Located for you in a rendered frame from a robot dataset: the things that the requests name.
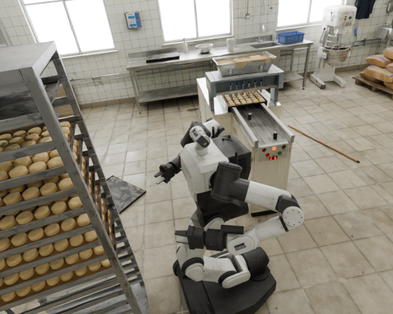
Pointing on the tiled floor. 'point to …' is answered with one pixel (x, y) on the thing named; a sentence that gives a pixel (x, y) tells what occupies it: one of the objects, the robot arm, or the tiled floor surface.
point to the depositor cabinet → (220, 116)
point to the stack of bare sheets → (123, 193)
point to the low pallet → (380, 88)
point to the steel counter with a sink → (251, 44)
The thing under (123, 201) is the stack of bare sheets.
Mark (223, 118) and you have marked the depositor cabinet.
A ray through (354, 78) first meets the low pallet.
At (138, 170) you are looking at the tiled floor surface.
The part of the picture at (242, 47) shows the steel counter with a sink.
